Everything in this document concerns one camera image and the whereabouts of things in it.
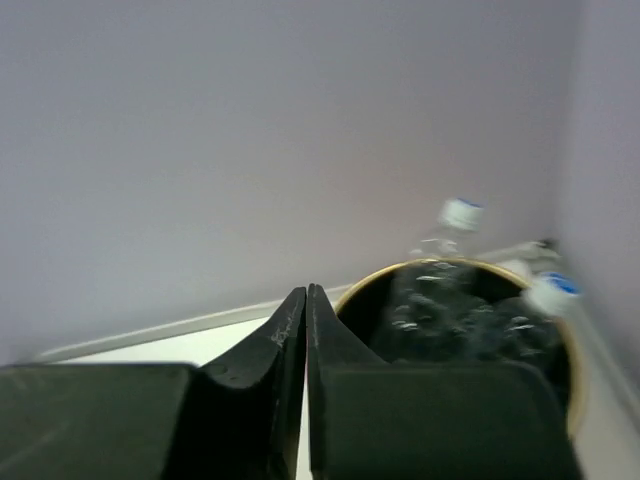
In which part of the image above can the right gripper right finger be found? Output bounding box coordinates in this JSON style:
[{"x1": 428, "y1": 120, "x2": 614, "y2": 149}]
[{"x1": 306, "y1": 284, "x2": 583, "y2": 479}]

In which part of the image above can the orange cylindrical bin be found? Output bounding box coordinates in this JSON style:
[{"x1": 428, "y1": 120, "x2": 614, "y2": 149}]
[{"x1": 336, "y1": 259, "x2": 587, "y2": 435}]

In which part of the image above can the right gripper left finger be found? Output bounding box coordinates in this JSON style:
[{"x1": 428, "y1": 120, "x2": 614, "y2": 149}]
[{"x1": 1, "y1": 287, "x2": 306, "y2": 479}]

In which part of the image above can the clear bottle long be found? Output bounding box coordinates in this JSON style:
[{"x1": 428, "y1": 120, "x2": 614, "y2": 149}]
[{"x1": 479, "y1": 271, "x2": 584, "y2": 366}]

